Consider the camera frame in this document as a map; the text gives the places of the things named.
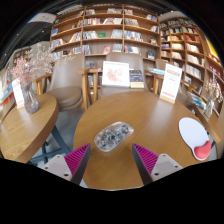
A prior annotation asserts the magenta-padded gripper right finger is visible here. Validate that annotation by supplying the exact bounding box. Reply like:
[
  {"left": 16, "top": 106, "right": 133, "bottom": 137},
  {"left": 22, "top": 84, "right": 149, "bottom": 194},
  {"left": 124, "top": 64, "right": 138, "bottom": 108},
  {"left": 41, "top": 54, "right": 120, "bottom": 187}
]
[{"left": 131, "top": 143, "right": 184, "bottom": 186}]

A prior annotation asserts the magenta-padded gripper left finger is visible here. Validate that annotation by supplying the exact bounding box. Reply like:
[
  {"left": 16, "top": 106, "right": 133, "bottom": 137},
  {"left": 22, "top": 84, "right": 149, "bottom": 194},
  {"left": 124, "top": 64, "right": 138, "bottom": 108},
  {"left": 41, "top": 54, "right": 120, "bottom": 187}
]
[{"left": 40, "top": 143, "right": 92, "bottom": 186}]

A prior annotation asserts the transparent computer mouse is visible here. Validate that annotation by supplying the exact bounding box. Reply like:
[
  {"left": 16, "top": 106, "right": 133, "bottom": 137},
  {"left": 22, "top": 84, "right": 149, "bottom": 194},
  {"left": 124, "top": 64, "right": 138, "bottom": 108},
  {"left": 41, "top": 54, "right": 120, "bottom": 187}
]
[{"left": 93, "top": 121, "right": 135, "bottom": 153}]

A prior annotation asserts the white mouse pad red rest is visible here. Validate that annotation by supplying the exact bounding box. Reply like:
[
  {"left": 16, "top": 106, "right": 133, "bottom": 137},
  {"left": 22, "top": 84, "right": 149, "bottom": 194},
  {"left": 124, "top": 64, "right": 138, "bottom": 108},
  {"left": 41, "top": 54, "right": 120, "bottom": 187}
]
[{"left": 178, "top": 116, "right": 213, "bottom": 162}]

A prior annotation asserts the round wooden side table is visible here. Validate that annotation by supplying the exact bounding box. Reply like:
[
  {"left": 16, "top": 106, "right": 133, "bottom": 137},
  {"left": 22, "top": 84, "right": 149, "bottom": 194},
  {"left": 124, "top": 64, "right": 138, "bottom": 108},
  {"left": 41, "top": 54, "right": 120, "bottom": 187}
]
[
  {"left": 194, "top": 106, "right": 224, "bottom": 158},
  {"left": 0, "top": 93, "right": 72, "bottom": 165}
]

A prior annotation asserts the glass vase with pink flowers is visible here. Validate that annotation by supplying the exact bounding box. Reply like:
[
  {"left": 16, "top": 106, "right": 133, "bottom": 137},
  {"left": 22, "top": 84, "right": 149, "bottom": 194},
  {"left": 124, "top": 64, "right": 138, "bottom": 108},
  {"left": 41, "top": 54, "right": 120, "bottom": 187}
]
[{"left": 11, "top": 46, "right": 68, "bottom": 115}]

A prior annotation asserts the stack of books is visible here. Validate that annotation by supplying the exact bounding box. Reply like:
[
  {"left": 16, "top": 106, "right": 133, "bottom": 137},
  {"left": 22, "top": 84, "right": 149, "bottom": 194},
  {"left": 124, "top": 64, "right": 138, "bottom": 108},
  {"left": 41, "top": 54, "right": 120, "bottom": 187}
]
[{"left": 186, "top": 90, "right": 208, "bottom": 109}]

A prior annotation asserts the white sign on wooden stand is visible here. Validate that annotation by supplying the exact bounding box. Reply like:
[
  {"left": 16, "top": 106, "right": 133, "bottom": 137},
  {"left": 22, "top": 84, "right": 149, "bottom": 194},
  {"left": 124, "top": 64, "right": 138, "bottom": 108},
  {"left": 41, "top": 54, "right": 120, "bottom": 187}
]
[{"left": 159, "top": 63, "right": 184, "bottom": 105}]

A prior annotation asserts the dark book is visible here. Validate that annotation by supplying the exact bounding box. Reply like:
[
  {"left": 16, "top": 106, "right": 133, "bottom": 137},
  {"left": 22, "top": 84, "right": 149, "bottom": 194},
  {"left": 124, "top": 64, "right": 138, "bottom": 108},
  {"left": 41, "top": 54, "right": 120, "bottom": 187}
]
[{"left": 129, "top": 69, "right": 145, "bottom": 90}]

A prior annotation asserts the small white card sign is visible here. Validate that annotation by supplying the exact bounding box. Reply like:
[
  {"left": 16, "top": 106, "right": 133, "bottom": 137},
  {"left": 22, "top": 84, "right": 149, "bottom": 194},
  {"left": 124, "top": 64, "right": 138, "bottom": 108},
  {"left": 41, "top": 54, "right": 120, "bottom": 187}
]
[{"left": 11, "top": 78, "right": 25, "bottom": 110}]

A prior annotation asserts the light blue book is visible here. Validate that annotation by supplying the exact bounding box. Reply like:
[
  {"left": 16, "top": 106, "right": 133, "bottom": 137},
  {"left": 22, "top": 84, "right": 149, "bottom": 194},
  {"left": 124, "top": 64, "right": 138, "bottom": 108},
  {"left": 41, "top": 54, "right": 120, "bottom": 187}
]
[{"left": 147, "top": 67, "right": 166, "bottom": 76}]

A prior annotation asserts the white framed floral picture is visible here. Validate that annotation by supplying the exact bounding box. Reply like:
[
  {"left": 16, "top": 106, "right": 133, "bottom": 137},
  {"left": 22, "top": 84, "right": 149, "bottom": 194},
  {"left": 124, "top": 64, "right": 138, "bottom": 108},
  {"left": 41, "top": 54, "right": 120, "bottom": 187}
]
[{"left": 101, "top": 60, "right": 131, "bottom": 89}]

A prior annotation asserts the flat wooden bookshelf with books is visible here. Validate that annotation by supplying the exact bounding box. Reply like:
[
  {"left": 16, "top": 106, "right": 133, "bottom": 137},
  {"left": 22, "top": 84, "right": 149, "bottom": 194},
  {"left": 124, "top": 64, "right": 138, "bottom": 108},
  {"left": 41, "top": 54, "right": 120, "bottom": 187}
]
[{"left": 49, "top": 3, "right": 162, "bottom": 88}]

